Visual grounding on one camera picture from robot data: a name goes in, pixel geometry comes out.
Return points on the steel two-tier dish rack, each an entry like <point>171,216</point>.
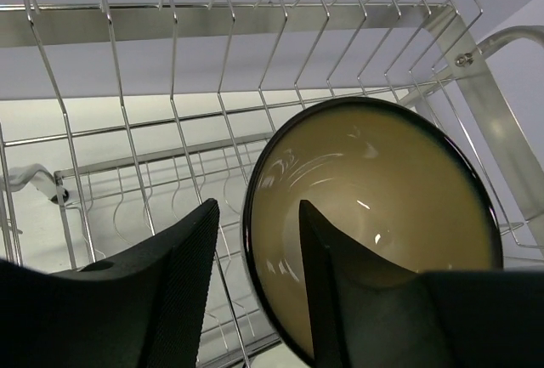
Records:
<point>118,118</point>

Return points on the teal bowl tan interior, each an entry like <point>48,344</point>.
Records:
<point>383,175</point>

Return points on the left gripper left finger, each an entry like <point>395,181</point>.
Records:
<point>142,307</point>

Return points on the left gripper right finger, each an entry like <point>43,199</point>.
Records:
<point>366,311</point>

